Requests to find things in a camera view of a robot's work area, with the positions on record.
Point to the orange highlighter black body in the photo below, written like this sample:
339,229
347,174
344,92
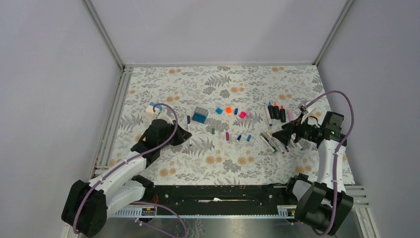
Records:
276,111

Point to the cream blue toy brick block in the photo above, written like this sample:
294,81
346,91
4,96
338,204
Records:
153,110

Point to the thin white green pen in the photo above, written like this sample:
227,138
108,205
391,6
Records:
266,143

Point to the blue white whiteboard marker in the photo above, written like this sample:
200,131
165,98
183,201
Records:
268,115

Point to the floral patterned table mat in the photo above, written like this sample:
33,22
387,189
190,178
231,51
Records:
211,159

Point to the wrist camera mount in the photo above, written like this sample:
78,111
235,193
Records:
305,111
165,117

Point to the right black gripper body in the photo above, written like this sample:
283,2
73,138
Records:
306,131

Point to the light blue pen cap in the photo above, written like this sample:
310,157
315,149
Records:
219,111

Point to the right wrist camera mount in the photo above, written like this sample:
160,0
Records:
305,111

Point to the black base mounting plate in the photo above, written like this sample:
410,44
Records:
220,200

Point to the white blue acrylic marker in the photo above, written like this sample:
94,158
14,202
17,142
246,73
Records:
189,129

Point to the pink highlighter black body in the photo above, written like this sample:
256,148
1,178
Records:
282,114

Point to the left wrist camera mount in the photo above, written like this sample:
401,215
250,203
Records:
165,117

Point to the light pink pen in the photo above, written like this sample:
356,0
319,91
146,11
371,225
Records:
290,115

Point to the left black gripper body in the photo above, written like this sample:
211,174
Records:
170,128

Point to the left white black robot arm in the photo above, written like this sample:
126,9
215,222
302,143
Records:
90,204

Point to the blue highlighter black body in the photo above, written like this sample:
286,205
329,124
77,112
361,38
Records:
271,110

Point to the blue grey toy brick block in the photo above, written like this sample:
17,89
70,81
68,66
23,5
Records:
200,115

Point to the teal green gel pen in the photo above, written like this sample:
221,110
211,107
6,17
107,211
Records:
269,142

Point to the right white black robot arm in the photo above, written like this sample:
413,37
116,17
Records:
322,204

